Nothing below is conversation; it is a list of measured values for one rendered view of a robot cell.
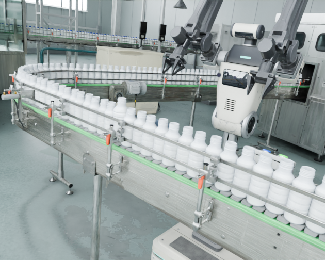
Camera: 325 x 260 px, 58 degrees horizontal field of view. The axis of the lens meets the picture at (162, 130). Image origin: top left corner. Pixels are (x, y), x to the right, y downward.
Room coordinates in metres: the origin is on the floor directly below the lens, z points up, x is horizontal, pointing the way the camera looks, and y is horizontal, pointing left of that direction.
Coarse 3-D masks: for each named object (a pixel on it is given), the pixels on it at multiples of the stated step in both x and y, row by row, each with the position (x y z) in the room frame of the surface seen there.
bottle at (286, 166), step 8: (288, 160) 0.80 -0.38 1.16; (280, 168) 0.78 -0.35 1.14; (288, 168) 0.77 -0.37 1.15; (272, 176) 0.79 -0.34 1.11; (280, 176) 0.77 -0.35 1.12; (288, 176) 0.77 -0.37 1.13; (272, 184) 0.78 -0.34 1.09; (272, 192) 0.78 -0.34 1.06; (280, 192) 0.76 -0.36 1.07; (288, 192) 0.76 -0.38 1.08; (272, 200) 0.77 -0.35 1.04; (280, 200) 0.76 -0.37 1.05; (272, 208) 0.77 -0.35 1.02
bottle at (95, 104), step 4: (92, 96) 1.34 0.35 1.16; (96, 96) 1.36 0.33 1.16; (92, 100) 1.32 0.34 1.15; (96, 100) 1.32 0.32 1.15; (92, 104) 1.32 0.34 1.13; (96, 104) 1.32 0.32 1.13; (92, 108) 1.31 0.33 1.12; (96, 108) 1.31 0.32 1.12; (92, 112) 1.31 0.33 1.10; (92, 116) 1.31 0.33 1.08; (96, 116) 1.31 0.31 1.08; (92, 120) 1.31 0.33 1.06; (96, 120) 1.31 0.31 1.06; (96, 124) 1.31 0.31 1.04; (88, 128) 1.32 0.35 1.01; (92, 128) 1.31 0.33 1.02; (96, 128) 1.31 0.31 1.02
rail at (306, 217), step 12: (84, 108) 1.34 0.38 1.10; (84, 120) 1.34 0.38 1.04; (144, 132) 1.09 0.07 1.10; (180, 144) 0.98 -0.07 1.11; (168, 156) 1.01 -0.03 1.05; (192, 168) 0.94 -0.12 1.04; (240, 168) 0.83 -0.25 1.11; (276, 180) 0.76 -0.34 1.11; (252, 192) 0.80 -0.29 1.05; (300, 192) 0.72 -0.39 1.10; (276, 204) 0.75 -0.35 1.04; (300, 216) 0.71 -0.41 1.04; (324, 228) 0.67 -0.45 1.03
